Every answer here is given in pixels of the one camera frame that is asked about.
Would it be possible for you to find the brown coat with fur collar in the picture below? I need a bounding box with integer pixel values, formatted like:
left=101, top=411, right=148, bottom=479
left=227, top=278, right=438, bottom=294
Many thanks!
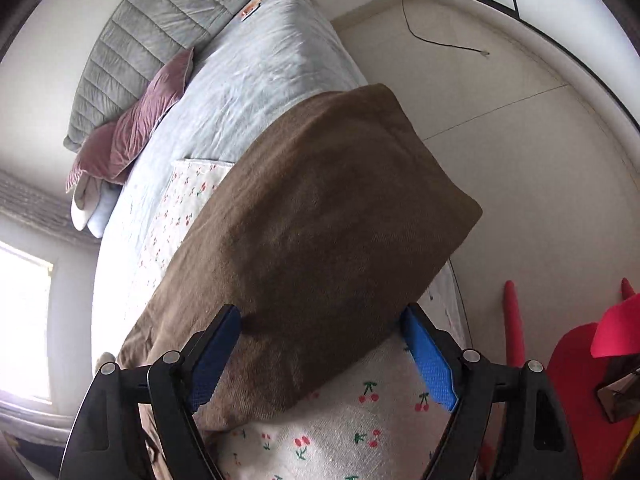
left=118, top=84, right=482, bottom=457

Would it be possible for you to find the red plastic stool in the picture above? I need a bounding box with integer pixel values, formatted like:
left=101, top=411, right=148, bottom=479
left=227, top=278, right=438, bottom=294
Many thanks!
left=502, top=276, right=640, bottom=480

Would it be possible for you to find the cherry print white cloth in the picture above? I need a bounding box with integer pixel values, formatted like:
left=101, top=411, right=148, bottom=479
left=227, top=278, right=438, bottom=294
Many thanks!
left=140, top=159, right=449, bottom=479

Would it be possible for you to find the folded light blue blanket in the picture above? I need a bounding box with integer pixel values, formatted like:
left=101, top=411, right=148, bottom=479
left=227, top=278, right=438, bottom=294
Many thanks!
left=87, top=182, right=122, bottom=238

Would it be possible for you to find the folded cream blanket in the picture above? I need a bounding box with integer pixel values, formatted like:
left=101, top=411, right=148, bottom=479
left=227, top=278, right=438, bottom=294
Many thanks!
left=70, top=174, right=101, bottom=231

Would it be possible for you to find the grey patterned curtain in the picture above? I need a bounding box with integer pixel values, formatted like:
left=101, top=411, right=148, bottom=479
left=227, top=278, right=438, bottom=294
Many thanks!
left=0, top=170, right=101, bottom=247

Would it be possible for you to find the pink velvet pillow back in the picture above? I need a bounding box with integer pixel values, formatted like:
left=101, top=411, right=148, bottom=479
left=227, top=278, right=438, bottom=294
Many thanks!
left=65, top=122, right=128, bottom=193

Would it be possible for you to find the pink velvet pillow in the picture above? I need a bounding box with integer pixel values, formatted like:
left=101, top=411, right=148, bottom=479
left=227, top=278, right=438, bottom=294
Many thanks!
left=104, top=48, right=194, bottom=184
left=65, top=122, right=128, bottom=193

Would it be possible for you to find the pink velvet pillow front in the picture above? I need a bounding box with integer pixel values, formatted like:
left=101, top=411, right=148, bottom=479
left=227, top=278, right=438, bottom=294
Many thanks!
left=104, top=48, right=194, bottom=184

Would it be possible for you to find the grey blue bed sheet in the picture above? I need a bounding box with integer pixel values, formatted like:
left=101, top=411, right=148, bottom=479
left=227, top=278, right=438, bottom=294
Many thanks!
left=91, top=0, right=367, bottom=359

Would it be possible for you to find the grey quilted headboard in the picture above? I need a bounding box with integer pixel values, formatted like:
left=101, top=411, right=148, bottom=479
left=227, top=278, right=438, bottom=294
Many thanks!
left=63, top=0, right=250, bottom=153

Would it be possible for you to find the small orange white packet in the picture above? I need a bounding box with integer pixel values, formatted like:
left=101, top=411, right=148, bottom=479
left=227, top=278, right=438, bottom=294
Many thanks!
left=240, top=0, right=264, bottom=22

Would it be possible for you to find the window with yellow frame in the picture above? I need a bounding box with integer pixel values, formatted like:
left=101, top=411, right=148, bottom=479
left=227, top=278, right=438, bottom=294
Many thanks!
left=0, top=243, right=53, bottom=404

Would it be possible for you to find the black charging cable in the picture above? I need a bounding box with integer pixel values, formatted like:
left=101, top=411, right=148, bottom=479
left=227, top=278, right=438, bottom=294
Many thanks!
left=391, top=0, right=492, bottom=58

